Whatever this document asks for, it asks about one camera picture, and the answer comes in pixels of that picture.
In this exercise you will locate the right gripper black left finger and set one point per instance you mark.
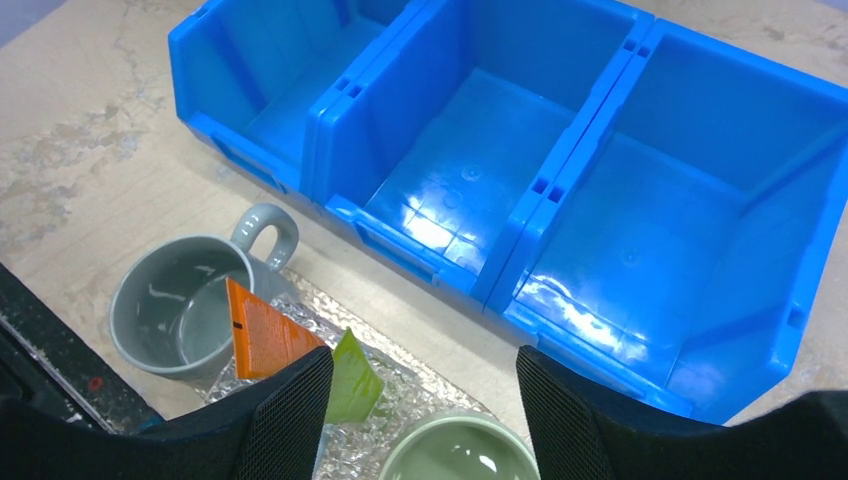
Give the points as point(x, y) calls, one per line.
point(269, 430)

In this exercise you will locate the blue plastic divided bin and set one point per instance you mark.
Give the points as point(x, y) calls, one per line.
point(648, 205)

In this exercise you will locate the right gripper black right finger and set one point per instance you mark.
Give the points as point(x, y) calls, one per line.
point(583, 430)

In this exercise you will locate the clear textured oval tray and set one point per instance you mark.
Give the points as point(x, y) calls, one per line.
point(411, 391)

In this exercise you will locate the light green mug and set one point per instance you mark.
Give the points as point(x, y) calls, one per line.
point(459, 444)

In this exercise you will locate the black aluminium base frame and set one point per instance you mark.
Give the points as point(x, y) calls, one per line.
point(48, 366)

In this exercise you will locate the grey mug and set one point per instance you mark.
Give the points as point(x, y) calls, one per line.
point(170, 314)

